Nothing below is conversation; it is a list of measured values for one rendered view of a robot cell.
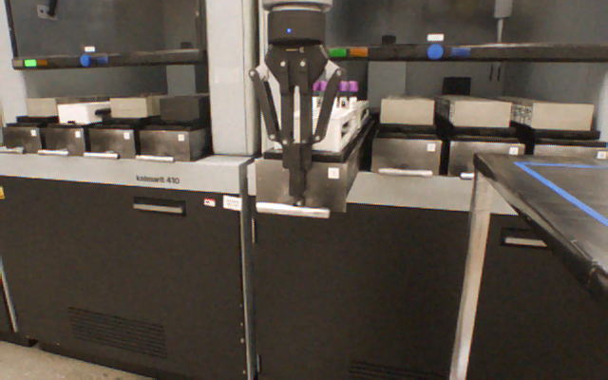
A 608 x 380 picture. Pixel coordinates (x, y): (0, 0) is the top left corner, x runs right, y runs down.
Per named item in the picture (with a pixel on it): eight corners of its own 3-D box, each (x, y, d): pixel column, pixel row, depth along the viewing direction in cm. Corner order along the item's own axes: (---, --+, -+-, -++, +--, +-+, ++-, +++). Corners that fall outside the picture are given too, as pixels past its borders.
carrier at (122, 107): (153, 121, 98) (150, 98, 97) (148, 122, 96) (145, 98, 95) (116, 120, 101) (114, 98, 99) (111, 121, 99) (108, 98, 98)
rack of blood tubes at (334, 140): (313, 133, 85) (313, 105, 84) (357, 135, 83) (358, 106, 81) (273, 158, 57) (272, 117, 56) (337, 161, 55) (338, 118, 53)
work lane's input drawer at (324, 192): (331, 141, 120) (332, 112, 118) (374, 142, 117) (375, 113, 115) (243, 216, 52) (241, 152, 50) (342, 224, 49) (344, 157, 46)
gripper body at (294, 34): (334, 16, 49) (333, 86, 51) (274, 19, 51) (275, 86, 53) (324, 5, 42) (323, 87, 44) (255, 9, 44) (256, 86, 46)
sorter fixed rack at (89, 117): (130, 118, 127) (128, 100, 126) (155, 118, 125) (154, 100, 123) (59, 127, 99) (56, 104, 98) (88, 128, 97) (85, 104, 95)
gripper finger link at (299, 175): (299, 142, 52) (304, 142, 52) (299, 191, 54) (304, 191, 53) (294, 145, 49) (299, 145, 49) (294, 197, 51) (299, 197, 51)
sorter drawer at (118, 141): (213, 127, 159) (212, 105, 156) (242, 127, 155) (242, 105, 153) (78, 160, 90) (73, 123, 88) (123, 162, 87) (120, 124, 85)
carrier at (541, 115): (585, 134, 74) (591, 104, 72) (590, 135, 72) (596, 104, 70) (524, 131, 77) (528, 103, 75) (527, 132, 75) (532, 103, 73)
